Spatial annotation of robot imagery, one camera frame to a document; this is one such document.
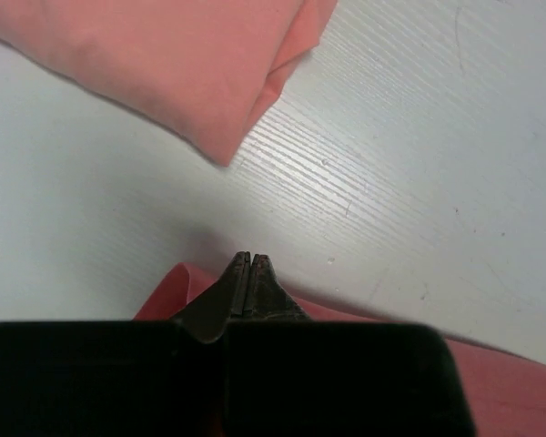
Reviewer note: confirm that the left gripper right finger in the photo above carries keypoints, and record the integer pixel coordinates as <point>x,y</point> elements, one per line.
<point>265,298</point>

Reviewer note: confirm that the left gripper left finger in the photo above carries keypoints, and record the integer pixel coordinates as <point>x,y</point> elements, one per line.
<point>205,317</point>

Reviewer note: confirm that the folded pink t-shirt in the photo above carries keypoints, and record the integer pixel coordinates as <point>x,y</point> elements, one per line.
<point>207,70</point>

